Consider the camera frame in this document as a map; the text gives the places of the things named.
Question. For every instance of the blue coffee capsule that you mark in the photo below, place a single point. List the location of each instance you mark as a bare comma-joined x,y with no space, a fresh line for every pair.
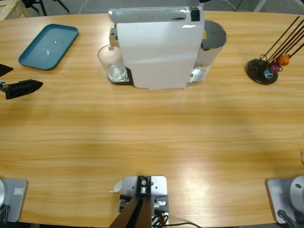
268,74

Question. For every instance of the teal plastic tray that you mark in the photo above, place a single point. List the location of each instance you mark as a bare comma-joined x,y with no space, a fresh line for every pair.
50,45

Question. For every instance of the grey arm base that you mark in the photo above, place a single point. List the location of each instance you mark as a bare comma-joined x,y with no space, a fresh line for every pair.
14,199
285,194

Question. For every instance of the white mount block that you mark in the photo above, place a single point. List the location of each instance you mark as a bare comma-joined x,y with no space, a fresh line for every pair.
159,185

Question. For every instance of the clear drinking glass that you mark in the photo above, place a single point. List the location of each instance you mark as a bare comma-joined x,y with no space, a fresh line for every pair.
109,59

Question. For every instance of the wooden crate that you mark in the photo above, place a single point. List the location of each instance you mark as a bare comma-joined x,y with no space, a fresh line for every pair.
10,9

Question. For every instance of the black capsule holder with rods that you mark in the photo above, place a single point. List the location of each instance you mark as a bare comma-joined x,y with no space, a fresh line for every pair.
256,71

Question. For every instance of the white metal leg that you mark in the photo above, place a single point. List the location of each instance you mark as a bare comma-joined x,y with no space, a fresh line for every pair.
259,5

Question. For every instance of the white capsule coffee machine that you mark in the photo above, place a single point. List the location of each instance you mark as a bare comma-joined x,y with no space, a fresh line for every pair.
156,52

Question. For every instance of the orange coffee capsule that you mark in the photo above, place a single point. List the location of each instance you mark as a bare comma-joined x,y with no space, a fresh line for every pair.
283,60

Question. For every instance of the black stand legs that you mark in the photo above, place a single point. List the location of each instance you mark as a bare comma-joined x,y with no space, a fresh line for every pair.
42,6

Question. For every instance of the purple coffee capsule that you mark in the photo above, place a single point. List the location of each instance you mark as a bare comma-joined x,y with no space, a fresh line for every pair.
274,68

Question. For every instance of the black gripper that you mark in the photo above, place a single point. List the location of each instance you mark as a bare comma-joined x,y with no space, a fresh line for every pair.
3,86

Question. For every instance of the dark camera post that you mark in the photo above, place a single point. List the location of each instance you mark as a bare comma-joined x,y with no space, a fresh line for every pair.
140,209

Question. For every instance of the white paper tag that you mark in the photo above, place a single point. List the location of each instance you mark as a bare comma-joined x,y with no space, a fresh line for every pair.
117,186

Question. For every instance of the clear water tank dark lid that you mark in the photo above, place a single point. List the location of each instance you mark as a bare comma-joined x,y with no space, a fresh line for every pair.
213,33

